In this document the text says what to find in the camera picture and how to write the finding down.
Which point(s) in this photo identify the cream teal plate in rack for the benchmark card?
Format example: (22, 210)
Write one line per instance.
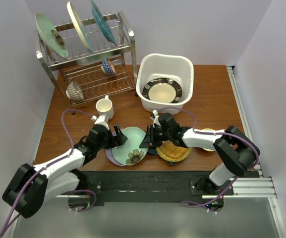
(79, 27)

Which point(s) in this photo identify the white ceramic mug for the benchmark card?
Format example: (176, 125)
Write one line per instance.
(104, 106)

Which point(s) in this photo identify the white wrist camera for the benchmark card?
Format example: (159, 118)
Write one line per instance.
(154, 117)
(101, 120)

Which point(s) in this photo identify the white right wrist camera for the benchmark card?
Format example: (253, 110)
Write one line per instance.
(154, 117)

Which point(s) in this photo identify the white plastic bin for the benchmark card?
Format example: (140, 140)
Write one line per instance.
(178, 68)

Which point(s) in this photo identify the pale green plate in rack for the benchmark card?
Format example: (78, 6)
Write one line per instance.
(50, 35)

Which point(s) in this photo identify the mint green flower plate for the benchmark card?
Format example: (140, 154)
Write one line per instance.
(134, 154)

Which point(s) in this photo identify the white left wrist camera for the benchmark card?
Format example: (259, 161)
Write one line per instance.
(101, 120)

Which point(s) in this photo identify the stainless steel dish rack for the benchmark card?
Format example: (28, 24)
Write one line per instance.
(84, 67)

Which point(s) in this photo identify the grey patterned bowl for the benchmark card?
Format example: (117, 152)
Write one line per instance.
(74, 92)

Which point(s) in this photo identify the aluminium frame rail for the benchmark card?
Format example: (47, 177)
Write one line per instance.
(260, 187)

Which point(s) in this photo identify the small bowl yellow sun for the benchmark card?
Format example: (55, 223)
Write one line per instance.
(207, 140)

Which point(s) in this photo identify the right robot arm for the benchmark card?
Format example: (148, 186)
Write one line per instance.
(237, 153)

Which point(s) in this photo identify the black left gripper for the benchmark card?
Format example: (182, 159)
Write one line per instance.
(118, 140)

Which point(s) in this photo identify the dark teal star plate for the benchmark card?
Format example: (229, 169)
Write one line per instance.
(171, 162)

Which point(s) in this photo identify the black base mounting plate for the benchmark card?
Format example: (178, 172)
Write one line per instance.
(189, 188)

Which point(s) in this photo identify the black striped rim plate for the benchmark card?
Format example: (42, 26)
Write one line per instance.
(162, 90)

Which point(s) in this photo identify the blue zigzag pattern bowl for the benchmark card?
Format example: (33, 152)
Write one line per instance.
(107, 67)

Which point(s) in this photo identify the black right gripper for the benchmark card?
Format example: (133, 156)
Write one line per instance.
(146, 142)

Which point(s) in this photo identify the yellow woven pattern plate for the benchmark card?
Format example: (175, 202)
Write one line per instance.
(171, 153)

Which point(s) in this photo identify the lavender purple plate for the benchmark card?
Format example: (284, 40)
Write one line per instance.
(117, 155)

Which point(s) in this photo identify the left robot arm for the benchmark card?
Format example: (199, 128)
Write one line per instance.
(32, 186)

